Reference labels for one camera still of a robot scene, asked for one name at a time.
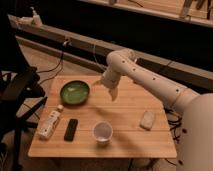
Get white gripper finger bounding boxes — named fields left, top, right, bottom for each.
left=108, top=88, right=118, bottom=101

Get white plastic bottle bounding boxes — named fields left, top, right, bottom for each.
left=37, top=105, right=64, bottom=140

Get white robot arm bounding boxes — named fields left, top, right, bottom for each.
left=101, top=49, right=213, bottom=171

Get green ceramic bowl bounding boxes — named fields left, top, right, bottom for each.
left=60, top=80, right=90, bottom=105

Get white spray bottle on ledge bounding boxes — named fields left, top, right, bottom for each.
left=20, top=6, right=43, bottom=28

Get black remote control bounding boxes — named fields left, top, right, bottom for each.
left=64, top=119, right=78, bottom=141

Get black chair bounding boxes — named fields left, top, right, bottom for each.
left=0, top=67, right=47, bottom=171

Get white wall cable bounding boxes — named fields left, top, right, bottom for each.
left=92, top=41, right=109, bottom=73

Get black wall cable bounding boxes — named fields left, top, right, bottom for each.
left=35, top=39, right=72, bottom=85

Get black floor cables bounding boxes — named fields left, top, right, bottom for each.
left=163, top=107, right=183, bottom=168

